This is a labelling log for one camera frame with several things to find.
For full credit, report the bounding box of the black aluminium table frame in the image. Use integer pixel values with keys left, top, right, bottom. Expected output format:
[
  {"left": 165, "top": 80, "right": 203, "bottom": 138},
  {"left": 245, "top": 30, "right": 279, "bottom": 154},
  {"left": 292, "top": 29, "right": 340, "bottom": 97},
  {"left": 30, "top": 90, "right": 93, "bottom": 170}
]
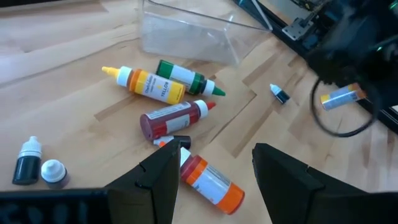
[{"left": 233, "top": 0, "right": 398, "bottom": 134}]

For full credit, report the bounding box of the orange food coloring bottle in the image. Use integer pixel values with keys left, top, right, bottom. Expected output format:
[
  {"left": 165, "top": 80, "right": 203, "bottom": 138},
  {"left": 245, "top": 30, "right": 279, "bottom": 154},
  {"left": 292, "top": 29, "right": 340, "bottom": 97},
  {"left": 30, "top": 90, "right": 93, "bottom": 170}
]
[{"left": 179, "top": 146, "right": 246, "bottom": 216}]

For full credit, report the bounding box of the clear plastic container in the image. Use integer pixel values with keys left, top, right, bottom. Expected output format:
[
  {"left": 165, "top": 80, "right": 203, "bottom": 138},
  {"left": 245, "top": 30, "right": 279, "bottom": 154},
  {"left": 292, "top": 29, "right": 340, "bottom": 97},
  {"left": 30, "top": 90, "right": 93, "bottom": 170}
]
[{"left": 138, "top": 0, "right": 274, "bottom": 67}]

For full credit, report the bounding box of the red food coloring bottle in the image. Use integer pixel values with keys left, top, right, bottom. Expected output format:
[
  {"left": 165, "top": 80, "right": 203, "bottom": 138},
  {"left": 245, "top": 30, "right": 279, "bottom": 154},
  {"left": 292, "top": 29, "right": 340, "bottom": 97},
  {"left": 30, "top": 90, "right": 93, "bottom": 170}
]
[{"left": 139, "top": 100, "right": 217, "bottom": 141}]

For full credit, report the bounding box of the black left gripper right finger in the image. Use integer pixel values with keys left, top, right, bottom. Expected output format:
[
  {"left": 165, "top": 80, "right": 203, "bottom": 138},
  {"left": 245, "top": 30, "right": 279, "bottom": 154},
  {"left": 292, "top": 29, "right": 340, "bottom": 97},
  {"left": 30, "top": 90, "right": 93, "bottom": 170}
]
[{"left": 252, "top": 142, "right": 368, "bottom": 224}]

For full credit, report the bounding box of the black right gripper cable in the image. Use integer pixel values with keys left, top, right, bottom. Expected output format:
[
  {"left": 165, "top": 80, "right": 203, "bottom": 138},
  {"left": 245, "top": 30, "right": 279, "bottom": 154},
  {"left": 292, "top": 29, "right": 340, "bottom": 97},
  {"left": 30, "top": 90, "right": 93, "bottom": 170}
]
[{"left": 310, "top": 77, "right": 379, "bottom": 138}]

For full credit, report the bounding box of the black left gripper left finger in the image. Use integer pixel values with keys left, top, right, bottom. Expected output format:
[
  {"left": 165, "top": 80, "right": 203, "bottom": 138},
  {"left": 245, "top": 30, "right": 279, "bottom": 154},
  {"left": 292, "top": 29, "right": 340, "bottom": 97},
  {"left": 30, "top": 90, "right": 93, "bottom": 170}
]
[{"left": 105, "top": 139, "right": 181, "bottom": 224}]

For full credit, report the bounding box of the green food coloring bottle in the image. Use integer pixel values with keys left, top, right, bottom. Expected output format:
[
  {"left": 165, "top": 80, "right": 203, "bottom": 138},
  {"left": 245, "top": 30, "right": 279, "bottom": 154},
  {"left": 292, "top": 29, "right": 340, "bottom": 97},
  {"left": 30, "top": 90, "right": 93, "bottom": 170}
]
[{"left": 155, "top": 59, "right": 226, "bottom": 97}]

